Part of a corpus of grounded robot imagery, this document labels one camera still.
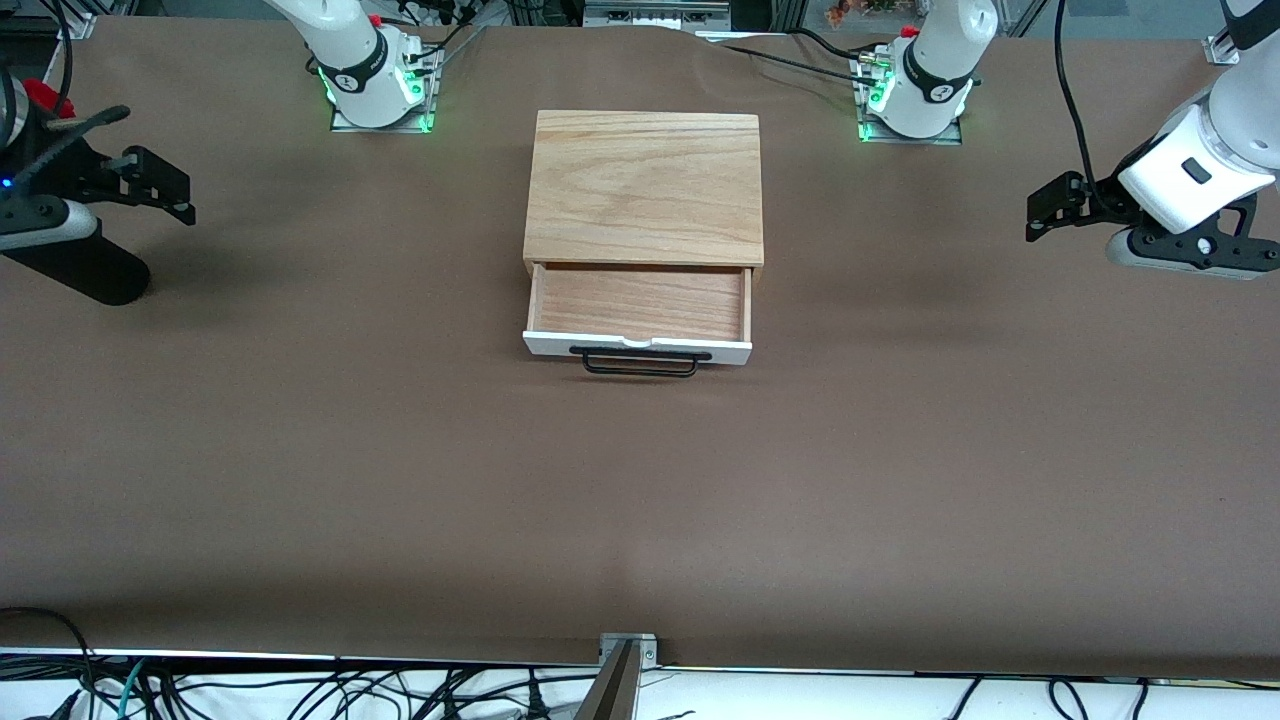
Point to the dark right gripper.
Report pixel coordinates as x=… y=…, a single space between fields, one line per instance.
x=62 y=172

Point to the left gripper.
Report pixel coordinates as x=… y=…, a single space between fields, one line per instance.
x=1103 y=193

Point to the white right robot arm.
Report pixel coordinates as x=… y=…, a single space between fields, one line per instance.
x=350 y=50

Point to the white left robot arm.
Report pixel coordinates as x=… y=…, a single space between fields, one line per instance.
x=940 y=60

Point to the light wooden drawer cabinet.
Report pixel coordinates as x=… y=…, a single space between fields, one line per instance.
x=645 y=185

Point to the wooden drawer white front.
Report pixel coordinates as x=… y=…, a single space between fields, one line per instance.
x=640 y=305

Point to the red clip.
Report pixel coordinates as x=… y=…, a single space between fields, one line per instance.
x=42 y=95

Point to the small aluminium corner block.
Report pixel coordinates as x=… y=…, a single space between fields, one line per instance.
x=78 y=24
x=1224 y=50

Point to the orange background item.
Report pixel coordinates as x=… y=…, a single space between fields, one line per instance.
x=848 y=12

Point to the dark metal bar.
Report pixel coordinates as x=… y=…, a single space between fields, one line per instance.
x=610 y=690

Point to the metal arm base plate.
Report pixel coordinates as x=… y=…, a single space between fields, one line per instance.
x=425 y=95
x=955 y=128

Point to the aluminium frame profile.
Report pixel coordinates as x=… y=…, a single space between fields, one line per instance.
x=655 y=12

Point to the metal table edge bracket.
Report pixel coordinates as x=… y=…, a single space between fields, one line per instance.
x=645 y=648

